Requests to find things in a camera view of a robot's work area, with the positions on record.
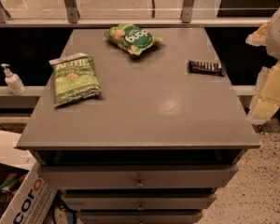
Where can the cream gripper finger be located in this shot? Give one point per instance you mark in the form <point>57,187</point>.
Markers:
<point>259,37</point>
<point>266,100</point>

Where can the dark rxbar chocolate bar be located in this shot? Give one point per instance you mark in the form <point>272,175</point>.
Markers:
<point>207,68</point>

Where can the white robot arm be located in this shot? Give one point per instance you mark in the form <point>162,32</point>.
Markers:
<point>273,37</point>

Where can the green popcorn snack bag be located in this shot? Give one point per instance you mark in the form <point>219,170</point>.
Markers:
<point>131,38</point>

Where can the green Kettle jalapeno chip bag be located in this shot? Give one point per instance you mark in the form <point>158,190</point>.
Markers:
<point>74,78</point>

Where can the grey drawer cabinet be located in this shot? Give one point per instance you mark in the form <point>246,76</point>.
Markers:
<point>152,111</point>

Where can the top grey drawer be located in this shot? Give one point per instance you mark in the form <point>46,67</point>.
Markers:
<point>138,177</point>

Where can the grey drawer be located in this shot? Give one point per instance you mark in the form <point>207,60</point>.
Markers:
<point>140,217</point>
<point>140,202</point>
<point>138,177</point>

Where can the bottom grey drawer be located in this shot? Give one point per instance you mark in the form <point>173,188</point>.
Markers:
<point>140,217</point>

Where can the middle grey drawer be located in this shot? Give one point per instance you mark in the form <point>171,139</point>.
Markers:
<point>140,202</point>

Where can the white hand sanitizer pump bottle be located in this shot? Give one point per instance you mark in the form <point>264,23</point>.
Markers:
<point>13,81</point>

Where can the white cardboard box orange lettering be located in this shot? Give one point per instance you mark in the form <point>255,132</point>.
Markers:
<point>24,195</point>

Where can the grey metal railing frame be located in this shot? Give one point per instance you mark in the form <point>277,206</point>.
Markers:
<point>146,13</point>

